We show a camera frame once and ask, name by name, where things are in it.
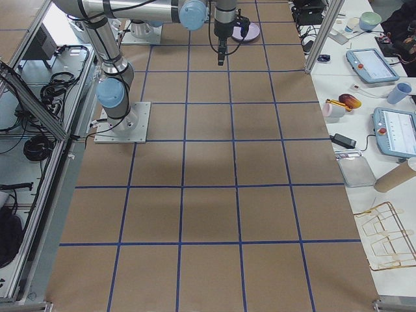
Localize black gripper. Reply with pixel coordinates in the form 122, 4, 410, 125
214, 19, 235, 66

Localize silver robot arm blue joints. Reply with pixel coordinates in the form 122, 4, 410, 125
53, 0, 240, 136

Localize lilac round plate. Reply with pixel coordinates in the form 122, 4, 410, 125
231, 23, 260, 43

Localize white paper cup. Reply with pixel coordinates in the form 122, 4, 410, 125
344, 17, 359, 33

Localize light blue plastic cup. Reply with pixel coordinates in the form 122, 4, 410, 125
387, 83, 412, 105

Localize small blue black device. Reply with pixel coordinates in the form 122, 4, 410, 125
317, 54, 331, 62

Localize pink mug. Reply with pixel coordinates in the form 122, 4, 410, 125
322, 103, 346, 118

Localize red orange glossy object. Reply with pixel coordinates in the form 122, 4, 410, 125
339, 94, 362, 109

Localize green bowl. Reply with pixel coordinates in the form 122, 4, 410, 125
358, 12, 382, 31

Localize upper blue teach pendant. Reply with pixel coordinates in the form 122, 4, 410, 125
346, 48, 399, 83

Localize blue teach pendant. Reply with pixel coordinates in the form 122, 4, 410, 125
372, 107, 415, 159
346, 48, 399, 83

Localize black power adapter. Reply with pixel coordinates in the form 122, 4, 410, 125
330, 133, 356, 149

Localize silver metal tin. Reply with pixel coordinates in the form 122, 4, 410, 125
334, 149, 376, 188

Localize lower blue teach pendant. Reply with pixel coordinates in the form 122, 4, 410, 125
372, 107, 415, 159

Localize cardboard tube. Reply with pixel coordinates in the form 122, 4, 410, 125
374, 157, 415, 192

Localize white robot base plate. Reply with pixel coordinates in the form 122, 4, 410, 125
94, 101, 151, 144

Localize black cable coil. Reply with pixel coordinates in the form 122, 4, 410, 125
23, 135, 53, 163

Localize gold wire rack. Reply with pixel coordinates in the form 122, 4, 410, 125
354, 201, 415, 272

